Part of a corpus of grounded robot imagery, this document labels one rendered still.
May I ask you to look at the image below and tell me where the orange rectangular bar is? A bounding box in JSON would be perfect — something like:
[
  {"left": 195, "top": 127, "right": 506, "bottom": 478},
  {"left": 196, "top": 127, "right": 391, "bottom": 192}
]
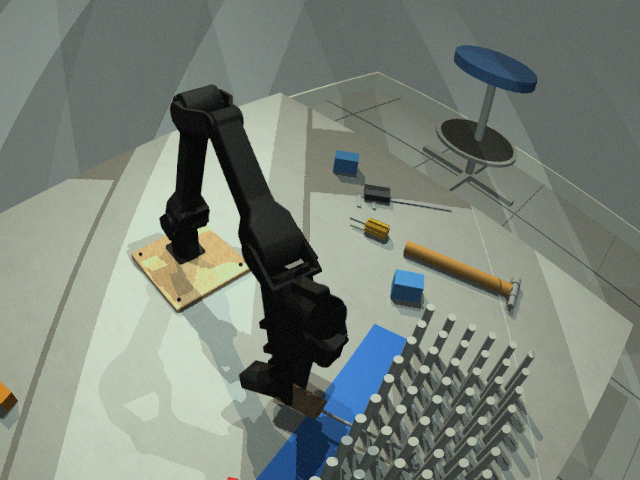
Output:
[{"left": 0, "top": 382, "right": 17, "bottom": 412}]

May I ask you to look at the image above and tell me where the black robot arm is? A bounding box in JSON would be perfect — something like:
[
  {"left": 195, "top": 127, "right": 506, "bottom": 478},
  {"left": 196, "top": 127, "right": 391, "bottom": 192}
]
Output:
[{"left": 159, "top": 84, "right": 349, "bottom": 368}]

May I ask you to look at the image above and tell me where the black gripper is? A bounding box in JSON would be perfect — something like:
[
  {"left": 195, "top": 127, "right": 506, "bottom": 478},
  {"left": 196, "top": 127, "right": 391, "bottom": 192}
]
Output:
[{"left": 239, "top": 316, "right": 313, "bottom": 407}]

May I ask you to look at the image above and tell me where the blue flat strip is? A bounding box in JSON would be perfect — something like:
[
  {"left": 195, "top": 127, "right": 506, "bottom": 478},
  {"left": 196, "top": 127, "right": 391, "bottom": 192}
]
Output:
[{"left": 256, "top": 323, "right": 407, "bottom": 480}]

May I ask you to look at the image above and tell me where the blue cube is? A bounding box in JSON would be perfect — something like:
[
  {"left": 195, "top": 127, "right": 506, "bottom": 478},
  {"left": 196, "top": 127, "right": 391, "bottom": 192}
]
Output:
[
  {"left": 333, "top": 150, "right": 359, "bottom": 175},
  {"left": 390, "top": 269, "right": 424, "bottom": 303}
]

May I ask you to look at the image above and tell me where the yellow ribbed screwdriver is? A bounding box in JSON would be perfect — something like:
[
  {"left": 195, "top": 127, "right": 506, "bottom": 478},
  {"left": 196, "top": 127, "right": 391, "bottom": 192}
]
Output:
[{"left": 350, "top": 216, "right": 390, "bottom": 239}]

